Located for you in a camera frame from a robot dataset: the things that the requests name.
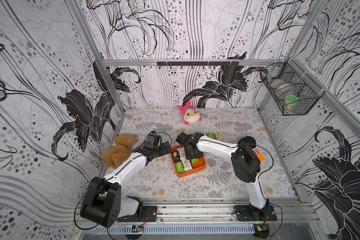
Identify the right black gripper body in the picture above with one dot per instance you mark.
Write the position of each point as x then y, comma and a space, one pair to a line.
190, 149

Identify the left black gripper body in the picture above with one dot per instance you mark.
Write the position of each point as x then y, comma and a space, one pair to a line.
161, 150

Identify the green cookie packet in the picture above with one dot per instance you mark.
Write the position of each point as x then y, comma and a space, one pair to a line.
211, 135
179, 167
195, 161

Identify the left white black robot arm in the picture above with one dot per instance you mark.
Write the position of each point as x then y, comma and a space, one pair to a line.
103, 203

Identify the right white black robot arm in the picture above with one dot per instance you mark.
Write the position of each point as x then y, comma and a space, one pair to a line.
246, 164

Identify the orange storage box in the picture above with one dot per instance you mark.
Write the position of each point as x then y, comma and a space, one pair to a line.
196, 167

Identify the white back cookie packet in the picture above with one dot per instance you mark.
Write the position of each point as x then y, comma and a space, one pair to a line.
182, 154

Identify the white cookie packet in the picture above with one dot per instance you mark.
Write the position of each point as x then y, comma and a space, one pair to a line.
187, 165
182, 154

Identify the white front cookie packet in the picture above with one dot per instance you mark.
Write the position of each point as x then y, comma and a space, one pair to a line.
187, 165

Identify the green front cookie packet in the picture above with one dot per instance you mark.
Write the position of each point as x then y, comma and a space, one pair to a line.
179, 167

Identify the white pink owl plush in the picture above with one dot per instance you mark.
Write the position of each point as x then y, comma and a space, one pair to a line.
190, 114

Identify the tan teddy bear plush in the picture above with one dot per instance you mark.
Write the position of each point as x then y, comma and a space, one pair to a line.
119, 152

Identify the orange striped black-haired plush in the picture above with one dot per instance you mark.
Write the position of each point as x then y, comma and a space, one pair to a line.
251, 142

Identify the green lidded cup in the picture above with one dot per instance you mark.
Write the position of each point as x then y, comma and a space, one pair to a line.
290, 103

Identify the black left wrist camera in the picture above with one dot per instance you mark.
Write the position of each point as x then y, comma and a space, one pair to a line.
152, 141

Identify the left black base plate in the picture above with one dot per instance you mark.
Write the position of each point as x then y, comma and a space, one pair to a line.
146, 214

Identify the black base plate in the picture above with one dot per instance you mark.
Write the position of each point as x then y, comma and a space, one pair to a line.
247, 213
146, 214

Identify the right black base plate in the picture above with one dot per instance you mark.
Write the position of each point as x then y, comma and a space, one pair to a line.
247, 213

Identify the white slotted cable duct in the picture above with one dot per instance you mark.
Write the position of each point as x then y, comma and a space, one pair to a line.
172, 229

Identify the black wire basket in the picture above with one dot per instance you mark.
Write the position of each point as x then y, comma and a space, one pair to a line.
281, 79

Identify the aluminium corner frame post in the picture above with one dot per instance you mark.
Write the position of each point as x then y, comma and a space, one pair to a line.
92, 46

